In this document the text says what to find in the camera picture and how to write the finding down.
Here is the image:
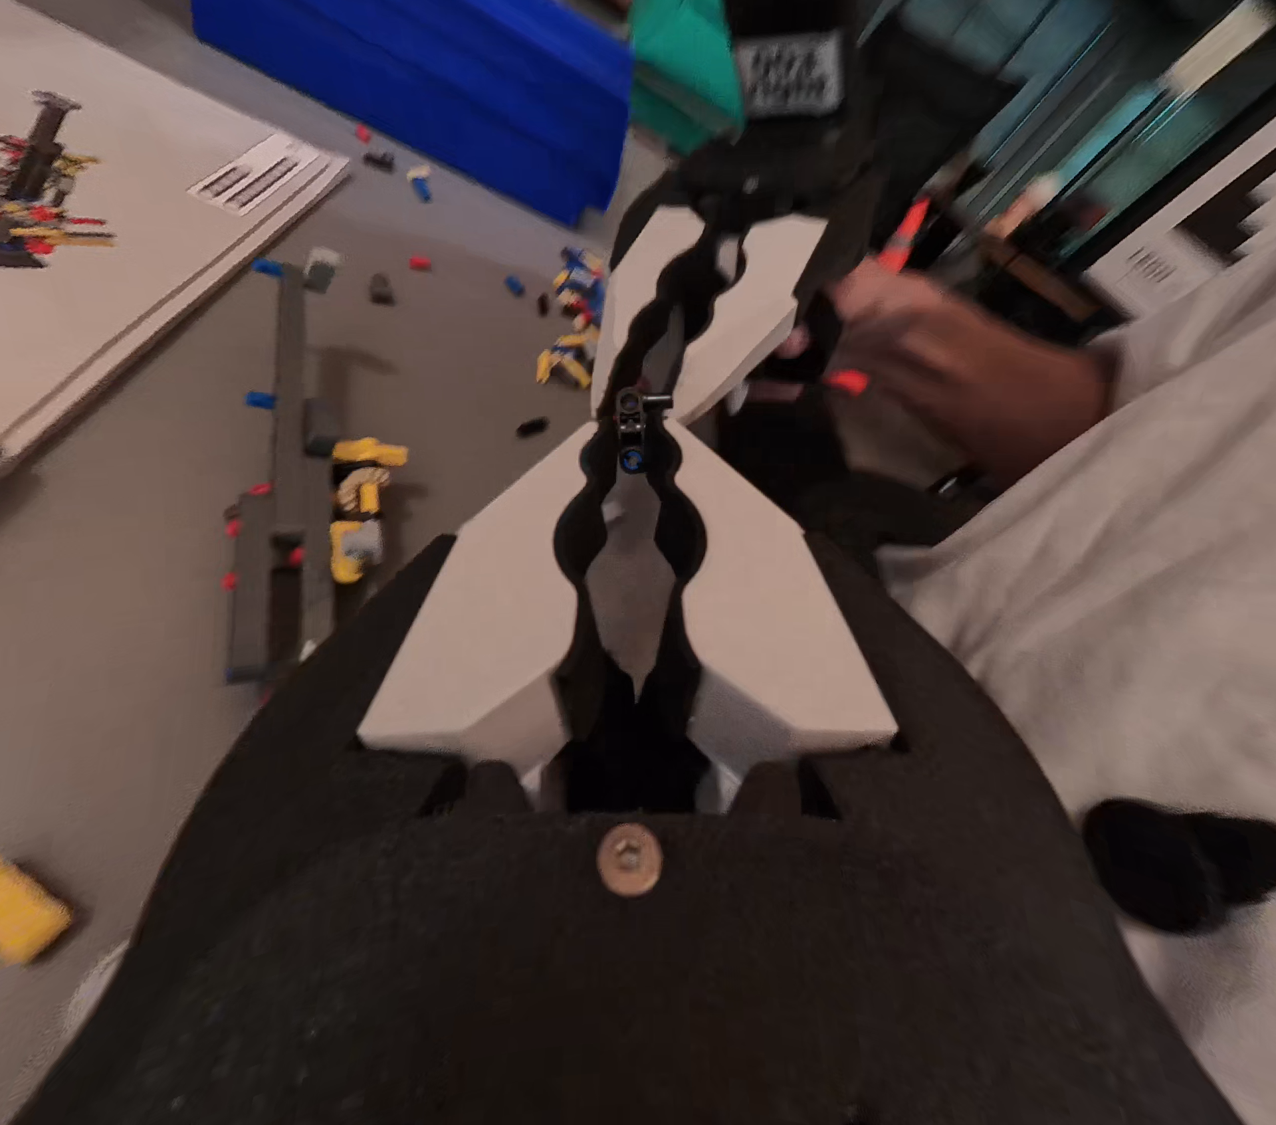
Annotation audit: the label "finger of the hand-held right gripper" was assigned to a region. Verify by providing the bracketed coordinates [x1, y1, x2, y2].
[590, 206, 720, 420]
[642, 218, 832, 428]

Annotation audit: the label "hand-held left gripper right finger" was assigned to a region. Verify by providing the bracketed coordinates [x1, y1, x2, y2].
[652, 417, 900, 815]

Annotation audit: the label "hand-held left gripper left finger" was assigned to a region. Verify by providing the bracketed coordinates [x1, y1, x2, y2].
[357, 422, 611, 815]

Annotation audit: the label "black lego connector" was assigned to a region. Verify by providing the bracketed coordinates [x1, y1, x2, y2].
[609, 386, 667, 472]

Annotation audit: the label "long grey Technic assembly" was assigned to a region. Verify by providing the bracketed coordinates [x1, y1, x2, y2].
[221, 248, 411, 689]

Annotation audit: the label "lego instruction booklet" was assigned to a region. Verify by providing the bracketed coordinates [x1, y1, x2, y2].
[0, 0, 352, 479]

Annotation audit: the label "person's right forearm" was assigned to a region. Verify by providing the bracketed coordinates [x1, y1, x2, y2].
[936, 317, 1122, 493]

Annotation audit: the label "scattered small lego pieces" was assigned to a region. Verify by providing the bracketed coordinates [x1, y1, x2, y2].
[532, 246, 609, 392]

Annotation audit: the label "pile of lego beams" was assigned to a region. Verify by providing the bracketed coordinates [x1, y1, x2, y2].
[0, 857, 131, 1046]

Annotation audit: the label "green felt bag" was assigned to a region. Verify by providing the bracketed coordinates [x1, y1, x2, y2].
[627, 0, 748, 156]

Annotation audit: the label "orange white object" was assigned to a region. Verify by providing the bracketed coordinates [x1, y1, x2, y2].
[825, 196, 934, 398]

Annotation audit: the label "blue plastic bin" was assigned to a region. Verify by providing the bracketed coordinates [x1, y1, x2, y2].
[159, 0, 636, 227]

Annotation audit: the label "white sign black marker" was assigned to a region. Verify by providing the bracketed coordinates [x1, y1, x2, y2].
[1091, 138, 1276, 320]

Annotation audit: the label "black strap harness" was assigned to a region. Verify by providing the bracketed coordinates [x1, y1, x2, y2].
[1080, 798, 1276, 937]

